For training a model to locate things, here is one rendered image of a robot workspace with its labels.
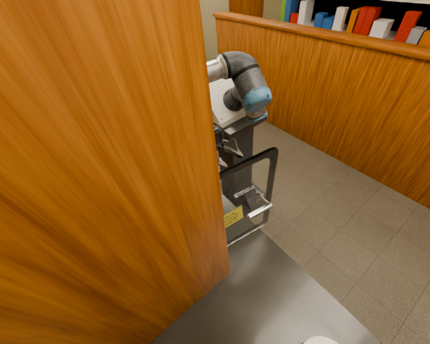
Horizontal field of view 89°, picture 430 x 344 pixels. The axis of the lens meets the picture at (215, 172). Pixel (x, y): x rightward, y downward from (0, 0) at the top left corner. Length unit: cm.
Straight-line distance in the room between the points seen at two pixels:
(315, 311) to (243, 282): 24
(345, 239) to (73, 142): 208
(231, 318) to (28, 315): 58
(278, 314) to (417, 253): 167
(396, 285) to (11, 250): 211
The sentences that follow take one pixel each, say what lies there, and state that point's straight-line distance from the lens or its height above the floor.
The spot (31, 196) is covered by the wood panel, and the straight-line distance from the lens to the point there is 30.
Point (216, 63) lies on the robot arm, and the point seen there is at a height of 146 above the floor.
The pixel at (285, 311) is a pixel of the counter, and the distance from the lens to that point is 88.
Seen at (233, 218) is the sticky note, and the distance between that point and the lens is 73.
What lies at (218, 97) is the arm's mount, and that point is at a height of 108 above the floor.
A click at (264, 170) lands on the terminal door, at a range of 65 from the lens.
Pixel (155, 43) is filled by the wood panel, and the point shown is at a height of 172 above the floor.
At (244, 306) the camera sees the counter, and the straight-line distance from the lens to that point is 87.
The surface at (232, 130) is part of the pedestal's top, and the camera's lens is 144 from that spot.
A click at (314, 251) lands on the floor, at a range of 204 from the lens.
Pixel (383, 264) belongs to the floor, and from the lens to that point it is 219.
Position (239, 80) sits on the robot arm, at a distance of 92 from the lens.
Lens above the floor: 179
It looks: 46 degrees down
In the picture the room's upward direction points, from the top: 8 degrees counter-clockwise
